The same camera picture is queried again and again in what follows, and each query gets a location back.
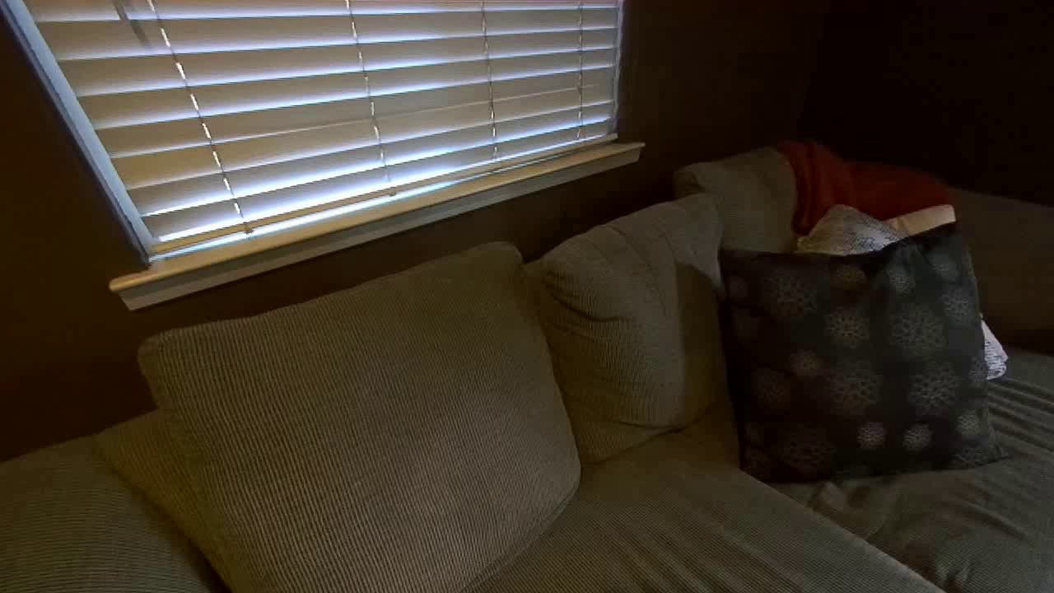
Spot brown dotted throw pillow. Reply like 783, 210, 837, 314
721, 228, 996, 482

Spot beige sectional sofa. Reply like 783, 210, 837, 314
0, 186, 1054, 593

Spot middle beige back cushion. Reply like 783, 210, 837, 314
530, 196, 726, 463

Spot beige wooden window sill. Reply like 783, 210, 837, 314
110, 142, 642, 311

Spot white patterned pillow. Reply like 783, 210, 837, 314
795, 206, 1007, 380

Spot corner beige back cushion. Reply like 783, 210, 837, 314
675, 149, 798, 255

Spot red blanket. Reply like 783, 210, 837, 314
778, 142, 950, 235

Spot white window blinds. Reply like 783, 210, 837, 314
4, 0, 624, 262

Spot large beige back cushion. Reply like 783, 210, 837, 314
141, 245, 581, 593

